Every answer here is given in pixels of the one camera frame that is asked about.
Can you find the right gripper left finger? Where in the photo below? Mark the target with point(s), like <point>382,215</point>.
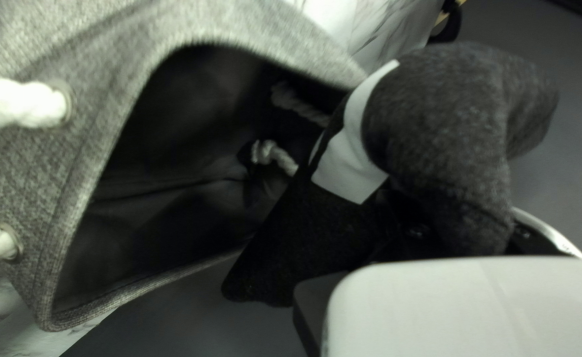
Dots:
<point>415,233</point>

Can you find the black sweatshirt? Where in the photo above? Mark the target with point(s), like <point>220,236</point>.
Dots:
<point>444,139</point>

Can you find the black frame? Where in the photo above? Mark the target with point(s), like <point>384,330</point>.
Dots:
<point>450,22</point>

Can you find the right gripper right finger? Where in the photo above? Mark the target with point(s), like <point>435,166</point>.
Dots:
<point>534,243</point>

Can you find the grey fabric basket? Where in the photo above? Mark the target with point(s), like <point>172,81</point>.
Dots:
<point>38,173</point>

